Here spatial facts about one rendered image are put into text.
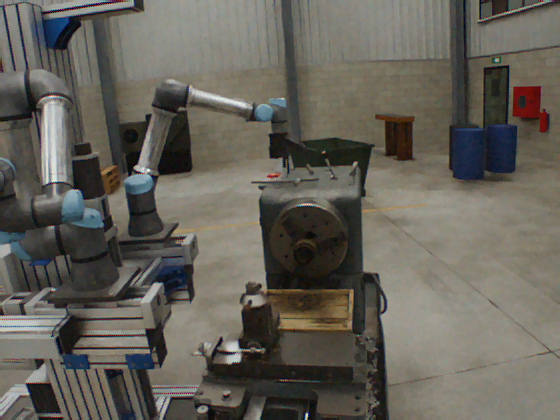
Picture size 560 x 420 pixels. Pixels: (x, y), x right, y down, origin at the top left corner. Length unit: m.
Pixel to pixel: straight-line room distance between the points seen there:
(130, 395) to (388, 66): 11.36
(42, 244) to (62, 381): 0.72
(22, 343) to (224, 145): 10.48
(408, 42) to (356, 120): 2.66
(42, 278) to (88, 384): 0.46
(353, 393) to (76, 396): 1.15
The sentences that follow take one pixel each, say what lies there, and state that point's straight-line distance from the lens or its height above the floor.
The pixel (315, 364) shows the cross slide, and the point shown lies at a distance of 1.17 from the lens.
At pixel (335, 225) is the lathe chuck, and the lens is 1.67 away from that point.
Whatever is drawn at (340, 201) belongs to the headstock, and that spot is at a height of 1.20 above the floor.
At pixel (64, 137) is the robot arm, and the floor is 1.62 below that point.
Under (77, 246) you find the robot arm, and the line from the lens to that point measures 1.31.
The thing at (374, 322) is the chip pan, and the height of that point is 0.54.
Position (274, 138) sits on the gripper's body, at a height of 1.47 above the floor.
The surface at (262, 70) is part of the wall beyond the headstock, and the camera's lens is 11.56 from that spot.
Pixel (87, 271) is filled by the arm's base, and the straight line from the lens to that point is 1.33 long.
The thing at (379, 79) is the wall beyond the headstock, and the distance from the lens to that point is 12.22.
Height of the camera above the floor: 1.67
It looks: 16 degrees down
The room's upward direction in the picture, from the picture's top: 4 degrees counter-clockwise
